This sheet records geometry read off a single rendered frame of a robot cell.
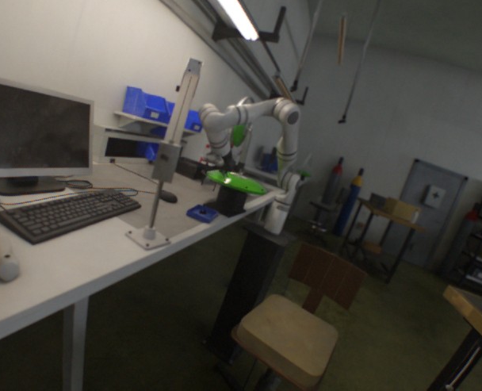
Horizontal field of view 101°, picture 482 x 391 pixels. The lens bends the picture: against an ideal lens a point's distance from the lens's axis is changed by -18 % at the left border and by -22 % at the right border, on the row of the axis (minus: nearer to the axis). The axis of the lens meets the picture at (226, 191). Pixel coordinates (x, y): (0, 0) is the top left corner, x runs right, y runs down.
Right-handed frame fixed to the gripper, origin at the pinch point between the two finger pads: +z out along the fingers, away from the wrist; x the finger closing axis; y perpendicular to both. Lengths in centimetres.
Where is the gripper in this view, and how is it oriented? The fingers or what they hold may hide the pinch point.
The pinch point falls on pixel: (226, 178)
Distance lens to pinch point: 109.5
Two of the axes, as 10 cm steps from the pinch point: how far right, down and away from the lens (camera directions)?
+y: 4.8, -8.0, 3.5
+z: 1.8, 4.8, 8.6
